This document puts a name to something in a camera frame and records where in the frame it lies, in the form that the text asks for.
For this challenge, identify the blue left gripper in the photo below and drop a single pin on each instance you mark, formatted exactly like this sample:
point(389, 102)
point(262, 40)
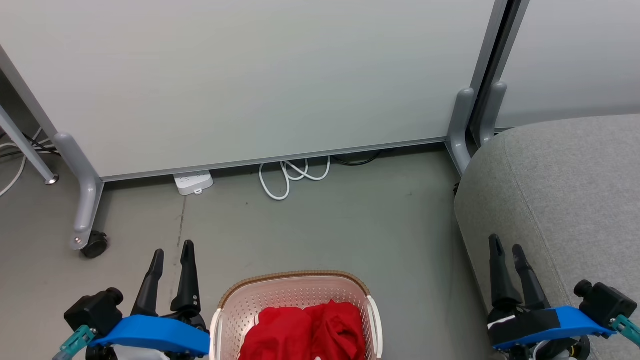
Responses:
point(150, 332)

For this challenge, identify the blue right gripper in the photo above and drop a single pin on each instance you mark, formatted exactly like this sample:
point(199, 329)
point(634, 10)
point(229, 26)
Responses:
point(570, 322)

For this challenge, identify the red cloth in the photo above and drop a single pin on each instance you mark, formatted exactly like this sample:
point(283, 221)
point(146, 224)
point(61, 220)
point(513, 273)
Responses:
point(305, 332)

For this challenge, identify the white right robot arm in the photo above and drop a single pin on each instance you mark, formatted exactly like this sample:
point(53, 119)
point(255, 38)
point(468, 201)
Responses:
point(547, 352)

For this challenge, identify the grey fabric sofa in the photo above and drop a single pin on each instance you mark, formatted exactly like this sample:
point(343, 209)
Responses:
point(565, 200)

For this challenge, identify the black caster wheel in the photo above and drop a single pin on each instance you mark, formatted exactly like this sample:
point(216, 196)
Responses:
point(95, 245)

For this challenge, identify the white power strip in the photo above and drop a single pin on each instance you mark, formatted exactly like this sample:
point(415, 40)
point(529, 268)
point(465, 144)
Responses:
point(193, 182)

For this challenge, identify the white laundry basket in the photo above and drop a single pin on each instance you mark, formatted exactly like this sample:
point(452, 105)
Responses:
point(280, 292)

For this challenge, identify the grey partition foot with caster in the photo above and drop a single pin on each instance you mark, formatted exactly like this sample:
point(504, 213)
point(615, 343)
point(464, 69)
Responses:
point(86, 195)

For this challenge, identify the grey metal table leg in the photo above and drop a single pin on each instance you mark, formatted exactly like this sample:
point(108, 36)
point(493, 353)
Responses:
point(27, 147)

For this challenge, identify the wide white partition panel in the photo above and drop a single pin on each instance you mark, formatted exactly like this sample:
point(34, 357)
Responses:
point(250, 75)

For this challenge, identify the narrow white partition panel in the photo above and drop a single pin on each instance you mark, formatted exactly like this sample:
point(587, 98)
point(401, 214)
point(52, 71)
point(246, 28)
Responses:
point(575, 55)

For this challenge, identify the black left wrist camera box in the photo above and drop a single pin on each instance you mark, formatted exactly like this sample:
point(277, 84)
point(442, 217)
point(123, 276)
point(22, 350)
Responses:
point(95, 310)

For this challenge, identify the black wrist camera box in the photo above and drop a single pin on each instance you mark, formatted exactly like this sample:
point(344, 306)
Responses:
point(605, 302)
point(95, 310)

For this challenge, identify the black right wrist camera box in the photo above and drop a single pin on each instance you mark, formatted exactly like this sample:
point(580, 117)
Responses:
point(605, 302)

